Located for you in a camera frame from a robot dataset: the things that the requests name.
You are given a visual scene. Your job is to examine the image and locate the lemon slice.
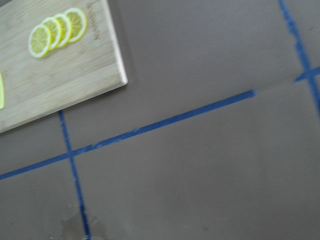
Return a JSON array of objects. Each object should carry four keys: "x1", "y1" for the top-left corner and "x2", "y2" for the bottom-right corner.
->
[
  {"x1": 42, "y1": 17, "x2": 62, "y2": 50},
  {"x1": 28, "y1": 24, "x2": 51, "y2": 59},
  {"x1": 64, "y1": 7, "x2": 88, "y2": 43},
  {"x1": 54, "y1": 13, "x2": 72, "y2": 48}
]

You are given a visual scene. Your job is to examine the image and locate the bamboo cutting board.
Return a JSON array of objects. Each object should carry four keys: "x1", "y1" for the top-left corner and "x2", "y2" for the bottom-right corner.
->
[{"x1": 0, "y1": 0, "x2": 128, "y2": 132}]

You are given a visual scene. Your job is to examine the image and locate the yellow plastic knife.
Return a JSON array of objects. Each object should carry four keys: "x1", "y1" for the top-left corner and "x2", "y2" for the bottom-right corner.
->
[{"x1": 0, "y1": 73, "x2": 5, "y2": 110}]

